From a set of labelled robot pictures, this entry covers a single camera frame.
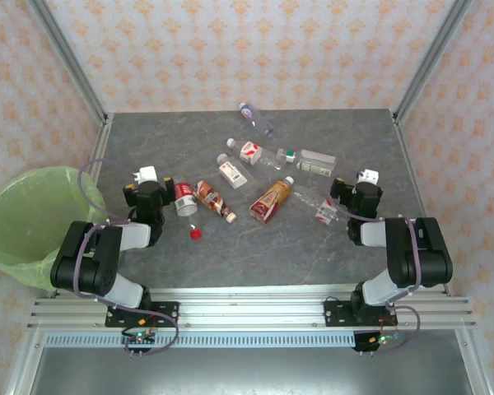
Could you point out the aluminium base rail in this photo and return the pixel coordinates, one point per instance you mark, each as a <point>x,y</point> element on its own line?
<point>251,308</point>

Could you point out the orange label bottle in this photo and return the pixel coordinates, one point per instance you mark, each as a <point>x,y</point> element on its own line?
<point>269,201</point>

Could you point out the green lined waste bin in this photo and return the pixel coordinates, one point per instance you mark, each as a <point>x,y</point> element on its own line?
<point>24,214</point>

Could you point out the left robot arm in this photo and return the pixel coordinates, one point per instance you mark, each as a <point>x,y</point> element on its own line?
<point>86,263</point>

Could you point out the clear bottle red white label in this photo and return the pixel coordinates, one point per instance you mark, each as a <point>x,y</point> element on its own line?
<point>249,151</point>

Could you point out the aluminium table side rail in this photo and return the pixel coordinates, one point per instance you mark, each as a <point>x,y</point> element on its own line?
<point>410,164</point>
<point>103,140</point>

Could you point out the cola bottle red cap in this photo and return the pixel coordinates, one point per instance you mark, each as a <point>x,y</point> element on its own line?
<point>184,193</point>

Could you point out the short aluminium frame bar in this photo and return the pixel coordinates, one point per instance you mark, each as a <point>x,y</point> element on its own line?
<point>24,366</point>
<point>473,366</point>

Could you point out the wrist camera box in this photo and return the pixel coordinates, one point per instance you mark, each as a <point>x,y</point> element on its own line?
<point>370,177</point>
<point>147,173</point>

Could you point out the small circuit board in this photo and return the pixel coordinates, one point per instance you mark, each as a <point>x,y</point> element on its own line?
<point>139,337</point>
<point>385,339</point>

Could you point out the white label white cap bottle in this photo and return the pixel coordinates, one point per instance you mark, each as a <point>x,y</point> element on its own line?
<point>232,173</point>

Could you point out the clear bottle green white collar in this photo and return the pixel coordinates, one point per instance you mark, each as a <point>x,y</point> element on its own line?
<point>313,157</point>

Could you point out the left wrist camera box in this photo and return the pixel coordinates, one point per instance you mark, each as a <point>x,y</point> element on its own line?
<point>147,173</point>

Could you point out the grey metal sheet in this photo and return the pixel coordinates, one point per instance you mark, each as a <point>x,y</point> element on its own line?
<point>251,370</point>

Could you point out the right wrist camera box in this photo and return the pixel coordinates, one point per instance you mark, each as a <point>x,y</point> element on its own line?
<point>370,177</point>

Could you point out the aluminium frame post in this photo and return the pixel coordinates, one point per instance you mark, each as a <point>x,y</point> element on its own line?
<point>431,61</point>
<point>69,61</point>

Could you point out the brown label bottle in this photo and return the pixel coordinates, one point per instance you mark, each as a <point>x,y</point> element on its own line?
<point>210,199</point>

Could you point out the clear bottle blue purple label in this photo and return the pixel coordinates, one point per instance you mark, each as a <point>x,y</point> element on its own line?
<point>253,119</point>

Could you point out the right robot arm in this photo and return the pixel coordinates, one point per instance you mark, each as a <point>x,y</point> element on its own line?
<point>420,259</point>

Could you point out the square clear bottle red print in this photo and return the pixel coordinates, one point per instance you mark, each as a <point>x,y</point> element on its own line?
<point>325,212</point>

